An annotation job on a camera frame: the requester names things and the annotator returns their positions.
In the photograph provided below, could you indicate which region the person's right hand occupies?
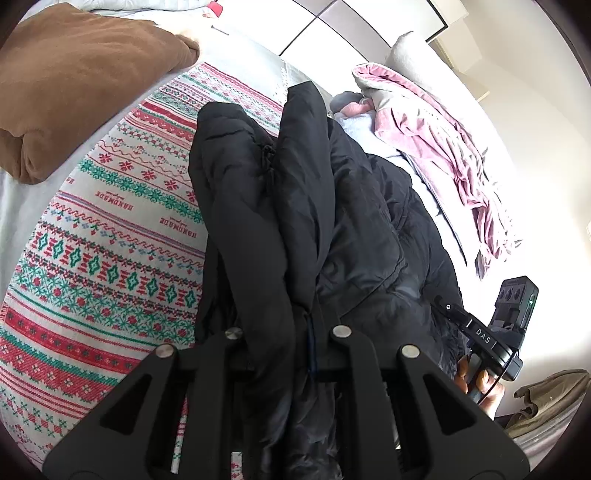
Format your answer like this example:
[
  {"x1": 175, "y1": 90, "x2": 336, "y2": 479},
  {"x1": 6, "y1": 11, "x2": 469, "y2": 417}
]
[{"x1": 454, "y1": 354, "x2": 505, "y2": 422}]

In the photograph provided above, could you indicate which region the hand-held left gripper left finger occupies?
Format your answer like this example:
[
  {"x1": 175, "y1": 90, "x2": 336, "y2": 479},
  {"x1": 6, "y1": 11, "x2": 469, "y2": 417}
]
[{"x1": 41, "y1": 327, "x2": 259, "y2": 480}]

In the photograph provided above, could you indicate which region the patterned knit blanket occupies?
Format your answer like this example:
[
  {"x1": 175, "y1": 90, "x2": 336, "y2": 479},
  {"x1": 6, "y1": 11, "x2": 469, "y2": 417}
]
[{"x1": 0, "y1": 62, "x2": 288, "y2": 480}]

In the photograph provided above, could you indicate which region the pink velvet blanket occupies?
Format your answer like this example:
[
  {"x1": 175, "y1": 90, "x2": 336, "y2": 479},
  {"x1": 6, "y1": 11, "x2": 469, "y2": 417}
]
[{"x1": 352, "y1": 62, "x2": 523, "y2": 282}]

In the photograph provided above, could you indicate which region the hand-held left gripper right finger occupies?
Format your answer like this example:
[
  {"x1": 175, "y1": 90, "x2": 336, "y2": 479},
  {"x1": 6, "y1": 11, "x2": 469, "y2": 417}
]
[{"x1": 307, "y1": 323, "x2": 532, "y2": 480}]

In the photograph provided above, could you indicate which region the black puffer jacket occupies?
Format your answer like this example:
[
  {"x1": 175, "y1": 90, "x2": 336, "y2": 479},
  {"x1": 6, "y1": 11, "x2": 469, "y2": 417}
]
[{"x1": 187, "y1": 80, "x2": 468, "y2": 480}]

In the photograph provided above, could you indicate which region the pale pillow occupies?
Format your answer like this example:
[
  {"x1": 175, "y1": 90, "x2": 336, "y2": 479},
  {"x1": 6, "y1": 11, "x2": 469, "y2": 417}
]
[{"x1": 385, "y1": 31, "x2": 462, "y2": 93}]

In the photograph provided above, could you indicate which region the white wardrobe with dark trim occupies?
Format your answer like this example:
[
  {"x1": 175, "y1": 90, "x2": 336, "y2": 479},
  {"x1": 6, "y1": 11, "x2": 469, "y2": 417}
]
[{"x1": 277, "y1": 0, "x2": 451, "y2": 61}]

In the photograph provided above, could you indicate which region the brown garment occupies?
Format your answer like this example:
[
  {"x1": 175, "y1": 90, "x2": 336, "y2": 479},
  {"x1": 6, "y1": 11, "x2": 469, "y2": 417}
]
[{"x1": 0, "y1": 2, "x2": 201, "y2": 185}]

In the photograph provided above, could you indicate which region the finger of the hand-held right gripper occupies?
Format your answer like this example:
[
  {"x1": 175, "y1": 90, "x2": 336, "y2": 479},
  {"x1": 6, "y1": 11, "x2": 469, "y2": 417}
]
[{"x1": 433, "y1": 295, "x2": 472, "y2": 330}]

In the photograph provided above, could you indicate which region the olive green garment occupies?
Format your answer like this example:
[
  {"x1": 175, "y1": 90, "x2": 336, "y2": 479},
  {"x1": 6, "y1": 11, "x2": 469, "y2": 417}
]
[{"x1": 503, "y1": 369, "x2": 590, "y2": 440}]

